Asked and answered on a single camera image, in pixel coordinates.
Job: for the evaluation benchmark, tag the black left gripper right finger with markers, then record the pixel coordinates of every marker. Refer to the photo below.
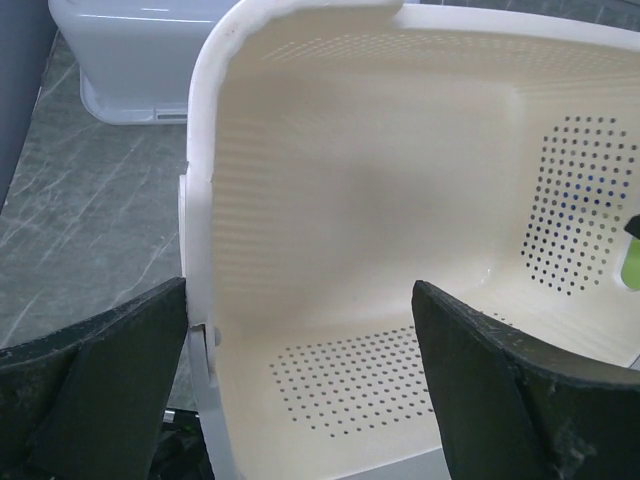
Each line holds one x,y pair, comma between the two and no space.
511,406

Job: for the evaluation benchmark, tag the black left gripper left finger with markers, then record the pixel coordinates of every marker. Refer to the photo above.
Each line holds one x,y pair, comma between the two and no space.
87,401

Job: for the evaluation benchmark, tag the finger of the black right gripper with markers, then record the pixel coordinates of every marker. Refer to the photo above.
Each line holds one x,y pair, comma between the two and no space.
632,226

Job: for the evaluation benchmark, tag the cream perforated basket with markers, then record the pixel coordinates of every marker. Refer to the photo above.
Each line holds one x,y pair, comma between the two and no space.
340,151

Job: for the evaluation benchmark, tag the white translucent plastic bin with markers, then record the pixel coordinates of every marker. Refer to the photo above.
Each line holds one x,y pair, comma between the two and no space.
136,57

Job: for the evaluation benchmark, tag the green plastic tub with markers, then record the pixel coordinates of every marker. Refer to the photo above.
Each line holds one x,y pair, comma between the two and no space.
630,270

